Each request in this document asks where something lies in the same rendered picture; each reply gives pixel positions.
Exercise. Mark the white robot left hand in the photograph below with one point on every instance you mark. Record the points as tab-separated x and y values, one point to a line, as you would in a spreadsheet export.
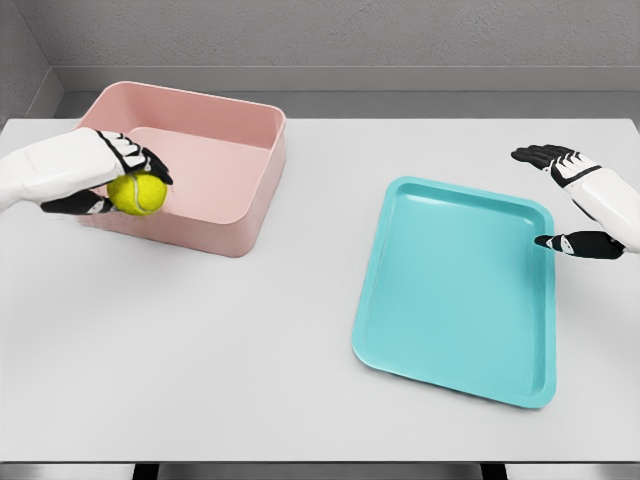
75	160

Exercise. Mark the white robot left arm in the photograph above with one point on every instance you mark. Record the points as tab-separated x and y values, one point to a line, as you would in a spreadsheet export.
14	180

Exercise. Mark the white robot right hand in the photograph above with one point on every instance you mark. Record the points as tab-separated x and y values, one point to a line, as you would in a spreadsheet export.
605	200

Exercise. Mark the pink plastic basket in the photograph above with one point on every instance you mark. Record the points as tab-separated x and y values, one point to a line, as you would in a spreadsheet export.
215	165

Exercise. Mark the yellow tennis ball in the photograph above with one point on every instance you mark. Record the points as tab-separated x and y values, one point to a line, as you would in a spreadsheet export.
137	196

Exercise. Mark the blue plastic tray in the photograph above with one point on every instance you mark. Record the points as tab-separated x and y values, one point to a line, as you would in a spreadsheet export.
450	300

